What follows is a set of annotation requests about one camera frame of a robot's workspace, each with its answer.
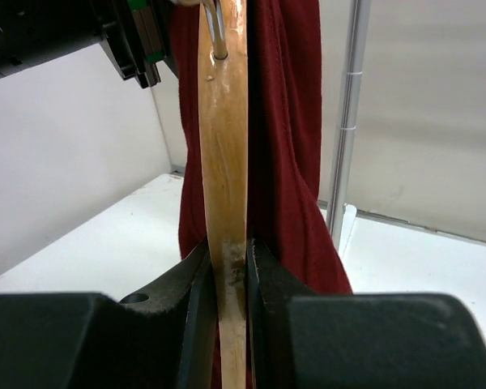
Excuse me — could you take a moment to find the white metal clothes rack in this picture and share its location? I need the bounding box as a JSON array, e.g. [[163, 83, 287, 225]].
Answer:
[[326, 1, 372, 250]]

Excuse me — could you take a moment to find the wooden clothes hanger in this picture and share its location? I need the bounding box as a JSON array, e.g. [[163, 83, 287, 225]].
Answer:
[[198, 1, 249, 388]]

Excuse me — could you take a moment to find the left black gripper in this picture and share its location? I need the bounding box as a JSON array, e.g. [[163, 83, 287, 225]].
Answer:
[[0, 0, 177, 88]]

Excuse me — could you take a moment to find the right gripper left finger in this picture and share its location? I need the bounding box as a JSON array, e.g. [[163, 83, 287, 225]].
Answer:
[[120, 241, 217, 388]]

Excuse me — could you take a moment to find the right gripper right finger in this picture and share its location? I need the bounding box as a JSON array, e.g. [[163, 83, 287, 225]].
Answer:
[[246, 237, 315, 388]]

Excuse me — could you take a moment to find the dark red t shirt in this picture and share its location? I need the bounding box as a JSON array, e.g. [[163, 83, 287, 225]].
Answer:
[[168, 1, 352, 294]]

